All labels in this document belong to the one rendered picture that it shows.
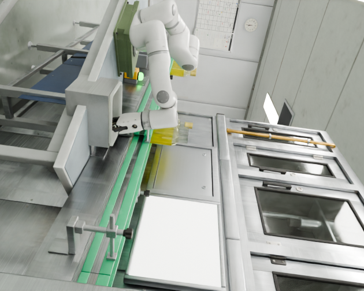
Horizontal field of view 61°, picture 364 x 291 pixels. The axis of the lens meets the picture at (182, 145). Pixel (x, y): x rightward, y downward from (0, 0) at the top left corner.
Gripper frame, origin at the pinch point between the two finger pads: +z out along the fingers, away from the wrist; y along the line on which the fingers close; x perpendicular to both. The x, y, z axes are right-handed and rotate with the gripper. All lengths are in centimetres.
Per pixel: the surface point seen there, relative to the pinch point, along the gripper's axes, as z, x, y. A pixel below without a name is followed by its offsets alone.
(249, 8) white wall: -128, -43, 612
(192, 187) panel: -29.1, -39.7, 6.8
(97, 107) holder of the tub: -1.4, 10.1, -7.0
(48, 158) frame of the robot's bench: 13.1, 0.9, -24.7
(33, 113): 68, -14, 59
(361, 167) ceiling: -165, -124, 127
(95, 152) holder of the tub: 6.9, -10.3, -3.4
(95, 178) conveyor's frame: 2.3, -12.4, -19.4
